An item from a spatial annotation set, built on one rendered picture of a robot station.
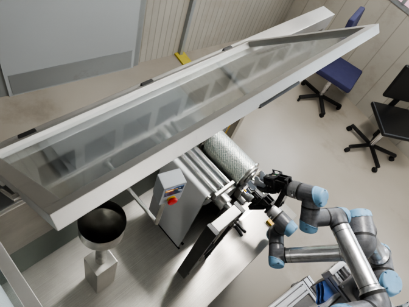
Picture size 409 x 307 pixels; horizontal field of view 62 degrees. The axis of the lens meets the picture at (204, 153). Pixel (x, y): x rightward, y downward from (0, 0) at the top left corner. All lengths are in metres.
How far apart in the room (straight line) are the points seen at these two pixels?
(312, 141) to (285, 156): 0.45
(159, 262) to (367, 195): 2.59
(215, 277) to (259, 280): 1.12
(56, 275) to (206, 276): 0.67
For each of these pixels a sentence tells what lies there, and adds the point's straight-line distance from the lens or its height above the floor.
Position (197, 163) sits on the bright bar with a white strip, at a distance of 1.32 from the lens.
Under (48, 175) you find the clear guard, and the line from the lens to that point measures 0.72.
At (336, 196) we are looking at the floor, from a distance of 3.56.
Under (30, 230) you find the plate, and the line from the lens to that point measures 1.39.
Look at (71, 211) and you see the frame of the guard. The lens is 0.54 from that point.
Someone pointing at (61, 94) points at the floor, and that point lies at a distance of 3.45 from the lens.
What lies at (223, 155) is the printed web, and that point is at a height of 1.29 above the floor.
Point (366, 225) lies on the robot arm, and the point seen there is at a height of 1.32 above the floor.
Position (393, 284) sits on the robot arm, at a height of 1.04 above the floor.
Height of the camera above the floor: 2.50
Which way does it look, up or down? 52 degrees down
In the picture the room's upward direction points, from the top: 24 degrees clockwise
